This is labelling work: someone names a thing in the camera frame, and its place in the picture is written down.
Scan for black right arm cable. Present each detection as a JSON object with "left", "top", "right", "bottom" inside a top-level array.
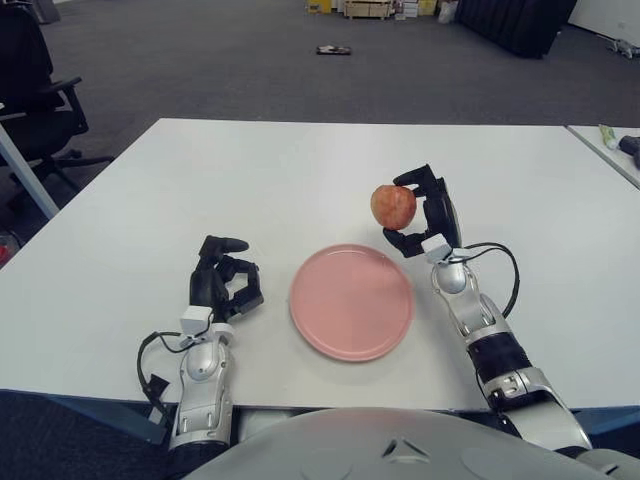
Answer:
[{"left": 452, "top": 242, "right": 520, "bottom": 319}]

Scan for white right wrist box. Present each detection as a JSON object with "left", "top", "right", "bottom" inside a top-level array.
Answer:
[{"left": 421, "top": 234, "right": 452, "bottom": 263}]

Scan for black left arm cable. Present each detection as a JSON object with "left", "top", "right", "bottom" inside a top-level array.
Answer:
[{"left": 137, "top": 329, "right": 186, "bottom": 404}]

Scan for pink round plate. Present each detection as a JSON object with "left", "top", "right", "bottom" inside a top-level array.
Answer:
[{"left": 289, "top": 243, "right": 416, "bottom": 363}]

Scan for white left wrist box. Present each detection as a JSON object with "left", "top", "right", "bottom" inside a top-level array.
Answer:
[{"left": 179, "top": 305, "right": 214, "bottom": 337}]

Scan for grey slanted table leg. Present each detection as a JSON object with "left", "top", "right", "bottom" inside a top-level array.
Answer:
[{"left": 0, "top": 124, "right": 60, "bottom": 221}]

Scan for black office chair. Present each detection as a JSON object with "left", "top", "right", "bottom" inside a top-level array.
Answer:
[{"left": 0, "top": 7, "right": 114, "bottom": 211}]

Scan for black partition curtain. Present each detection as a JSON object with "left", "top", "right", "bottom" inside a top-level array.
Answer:
[{"left": 455, "top": 0, "right": 579, "bottom": 59}]

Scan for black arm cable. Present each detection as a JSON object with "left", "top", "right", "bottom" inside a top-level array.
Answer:
[
  {"left": 137, "top": 329, "right": 186, "bottom": 404},
  {"left": 452, "top": 242, "right": 520, "bottom": 319}
]

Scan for grey robot torso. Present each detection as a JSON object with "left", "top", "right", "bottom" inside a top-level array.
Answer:
[{"left": 167, "top": 407, "right": 640, "bottom": 480}]

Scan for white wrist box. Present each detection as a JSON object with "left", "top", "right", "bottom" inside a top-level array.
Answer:
[
  {"left": 421, "top": 234, "right": 452, "bottom": 263},
  {"left": 179, "top": 305, "right": 214, "bottom": 337}
]

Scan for wooden crate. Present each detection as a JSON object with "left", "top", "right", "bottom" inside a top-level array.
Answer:
[{"left": 343, "top": 0, "right": 394, "bottom": 21}]

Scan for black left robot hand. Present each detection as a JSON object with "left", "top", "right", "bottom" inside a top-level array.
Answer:
[{"left": 188, "top": 233, "right": 265, "bottom": 324}]

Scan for red yellow apple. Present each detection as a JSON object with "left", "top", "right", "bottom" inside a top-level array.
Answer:
[{"left": 370, "top": 183, "right": 418, "bottom": 231}]

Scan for white cardboard boxes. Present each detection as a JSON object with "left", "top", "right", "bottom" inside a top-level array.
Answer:
[{"left": 394, "top": 0, "right": 437, "bottom": 20}]

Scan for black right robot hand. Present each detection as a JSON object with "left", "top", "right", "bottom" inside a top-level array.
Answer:
[{"left": 383, "top": 163, "right": 464, "bottom": 260}]

